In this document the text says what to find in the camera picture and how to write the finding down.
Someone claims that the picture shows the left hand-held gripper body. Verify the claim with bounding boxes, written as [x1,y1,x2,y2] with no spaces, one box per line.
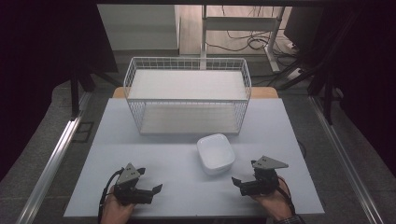
[112,161,154,206]

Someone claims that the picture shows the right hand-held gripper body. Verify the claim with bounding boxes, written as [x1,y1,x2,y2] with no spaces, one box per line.
[240,155,290,197]

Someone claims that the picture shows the white square bowl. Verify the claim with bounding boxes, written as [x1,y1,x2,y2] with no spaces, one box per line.
[196,133,236,176]

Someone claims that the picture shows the white wire basket rack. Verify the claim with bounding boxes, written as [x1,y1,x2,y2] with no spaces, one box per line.
[122,56,252,136]

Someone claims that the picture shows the person's right hand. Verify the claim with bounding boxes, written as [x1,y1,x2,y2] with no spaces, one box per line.
[249,175,295,222]

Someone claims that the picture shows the person's left hand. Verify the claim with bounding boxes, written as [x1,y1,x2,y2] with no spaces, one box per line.
[100,194,136,224]

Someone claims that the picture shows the plaid shirt sleeve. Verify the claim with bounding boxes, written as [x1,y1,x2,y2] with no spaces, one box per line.
[274,214,308,224]

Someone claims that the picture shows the black metal stand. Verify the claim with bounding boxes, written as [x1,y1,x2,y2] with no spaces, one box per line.
[320,69,336,126]
[68,60,96,121]

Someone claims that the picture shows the white power strip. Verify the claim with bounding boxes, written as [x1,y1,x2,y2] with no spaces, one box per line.
[285,67,304,81]

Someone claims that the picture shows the dark curtain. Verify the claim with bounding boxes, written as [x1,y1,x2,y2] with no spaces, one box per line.
[0,0,120,182]
[306,0,396,176]

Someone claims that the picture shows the white cabinet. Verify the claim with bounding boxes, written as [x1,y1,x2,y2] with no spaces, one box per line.
[96,4,181,58]

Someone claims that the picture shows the black and red gripper cable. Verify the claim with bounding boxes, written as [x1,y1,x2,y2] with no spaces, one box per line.
[276,175,297,217]

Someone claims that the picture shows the aluminium rail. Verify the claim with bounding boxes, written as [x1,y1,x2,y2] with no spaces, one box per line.
[307,94,386,224]
[15,91,92,224]

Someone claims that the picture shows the black floor cables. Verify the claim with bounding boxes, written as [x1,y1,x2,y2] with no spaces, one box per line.
[205,5,302,54]

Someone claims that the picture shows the white desk frame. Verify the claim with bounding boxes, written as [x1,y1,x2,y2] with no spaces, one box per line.
[200,4,287,73]

